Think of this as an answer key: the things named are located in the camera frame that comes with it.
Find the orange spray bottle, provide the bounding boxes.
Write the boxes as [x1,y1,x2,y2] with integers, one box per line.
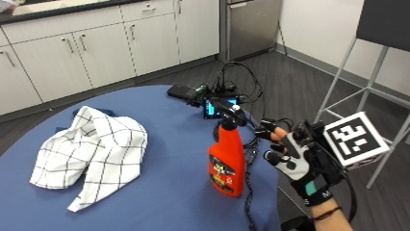
[207,96,250,198]

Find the small screen device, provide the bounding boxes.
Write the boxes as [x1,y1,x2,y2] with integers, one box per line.
[201,95,241,120]

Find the white marker cube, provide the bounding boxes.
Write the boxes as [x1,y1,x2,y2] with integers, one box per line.
[323,111,393,168]

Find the dark wrist band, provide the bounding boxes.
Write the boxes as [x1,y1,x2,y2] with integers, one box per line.
[310,206,343,222]

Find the blue tablecloth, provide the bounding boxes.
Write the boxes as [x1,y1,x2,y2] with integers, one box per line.
[0,84,282,231]

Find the black box device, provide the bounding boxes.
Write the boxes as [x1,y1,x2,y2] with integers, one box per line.
[165,84,202,104]

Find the stainless steel appliance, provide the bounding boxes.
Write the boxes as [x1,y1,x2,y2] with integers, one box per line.
[218,0,283,63]

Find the white checked cloth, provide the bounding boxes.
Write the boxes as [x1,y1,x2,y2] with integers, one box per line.
[28,105,150,214]

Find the white kitchen cabinets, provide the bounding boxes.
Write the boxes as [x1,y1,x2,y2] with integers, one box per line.
[0,0,221,116]

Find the dark countertop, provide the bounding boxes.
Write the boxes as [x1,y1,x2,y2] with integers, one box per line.
[0,0,142,26]

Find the black braided cable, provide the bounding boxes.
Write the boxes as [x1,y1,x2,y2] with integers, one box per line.
[241,118,261,231]

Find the black cable bundle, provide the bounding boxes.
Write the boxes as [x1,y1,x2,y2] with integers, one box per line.
[210,60,265,107]

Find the grey frame stool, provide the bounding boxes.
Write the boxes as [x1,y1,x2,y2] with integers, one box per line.
[313,0,410,190]

